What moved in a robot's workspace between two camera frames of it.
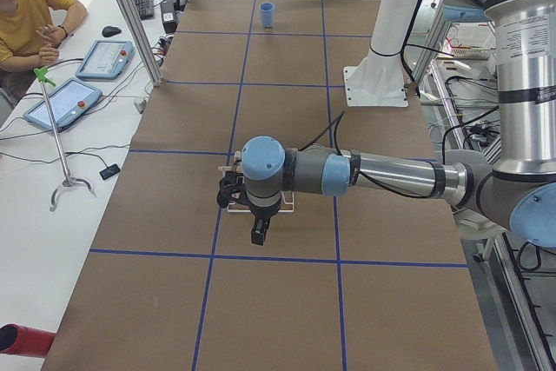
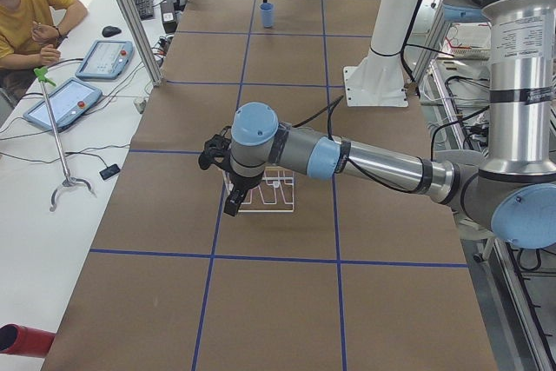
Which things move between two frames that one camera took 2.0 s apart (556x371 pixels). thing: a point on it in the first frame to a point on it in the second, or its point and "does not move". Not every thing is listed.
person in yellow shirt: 35,15 does not move
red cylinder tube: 17,340 does not move
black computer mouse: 109,31 does not move
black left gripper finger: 259,230 to 234,201
